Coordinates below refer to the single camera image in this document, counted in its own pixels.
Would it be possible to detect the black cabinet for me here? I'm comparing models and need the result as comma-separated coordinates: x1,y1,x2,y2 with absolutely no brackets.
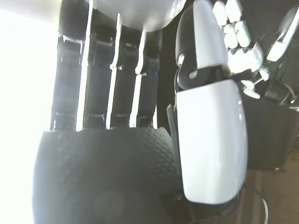
246,102,299,173

